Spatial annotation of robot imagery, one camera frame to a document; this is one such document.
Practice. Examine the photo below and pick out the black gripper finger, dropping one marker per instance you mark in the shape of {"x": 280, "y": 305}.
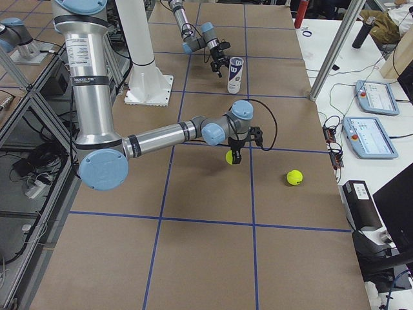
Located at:
{"x": 235, "y": 157}
{"x": 215, "y": 67}
{"x": 222, "y": 67}

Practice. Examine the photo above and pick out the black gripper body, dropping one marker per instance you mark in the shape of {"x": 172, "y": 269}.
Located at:
{"x": 217, "y": 58}
{"x": 235, "y": 144}

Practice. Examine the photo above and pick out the tennis ball from desk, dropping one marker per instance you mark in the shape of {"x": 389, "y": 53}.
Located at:
{"x": 229, "y": 157}

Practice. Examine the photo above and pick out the white tennis ball can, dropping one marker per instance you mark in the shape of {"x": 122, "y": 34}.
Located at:
{"x": 235, "y": 71}

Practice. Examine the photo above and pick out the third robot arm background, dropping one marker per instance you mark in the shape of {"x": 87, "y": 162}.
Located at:
{"x": 16, "y": 39}

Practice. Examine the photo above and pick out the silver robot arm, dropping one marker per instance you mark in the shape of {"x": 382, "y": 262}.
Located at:
{"x": 194, "y": 40}
{"x": 114, "y": 131}

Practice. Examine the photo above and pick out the brown paper table cover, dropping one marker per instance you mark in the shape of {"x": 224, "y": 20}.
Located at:
{"x": 187, "y": 230}

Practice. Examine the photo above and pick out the red cylinder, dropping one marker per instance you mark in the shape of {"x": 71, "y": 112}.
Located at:
{"x": 302, "y": 9}

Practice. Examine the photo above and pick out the near blue teach pendant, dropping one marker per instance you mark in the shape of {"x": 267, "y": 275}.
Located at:
{"x": 368, "y": 139}

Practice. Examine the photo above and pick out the blue teach pendant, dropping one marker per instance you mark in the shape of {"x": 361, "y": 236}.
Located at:
{"x": 376, "y": 98}
{"x": 368, "y": 139}

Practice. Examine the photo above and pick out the black box with label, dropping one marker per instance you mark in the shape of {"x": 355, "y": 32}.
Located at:
{"x": 362, "y": 209}

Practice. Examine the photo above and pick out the black thermos bottle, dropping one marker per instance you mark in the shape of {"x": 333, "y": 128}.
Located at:
{"x": 364, "y": 31}

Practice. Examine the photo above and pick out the far blue teach pendant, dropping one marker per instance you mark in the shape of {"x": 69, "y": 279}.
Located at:
{"x": 376, "y": 98}

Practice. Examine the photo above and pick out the wooden board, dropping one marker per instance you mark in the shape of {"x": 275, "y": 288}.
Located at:
{"x": 399, "y": 59}

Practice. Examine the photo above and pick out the black computer monitor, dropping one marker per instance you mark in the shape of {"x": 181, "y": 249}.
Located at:
{"x": 380, "y": 264}

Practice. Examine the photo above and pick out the aluminium frame post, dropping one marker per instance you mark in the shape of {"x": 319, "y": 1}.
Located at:
{"x": 341, "y": 36}

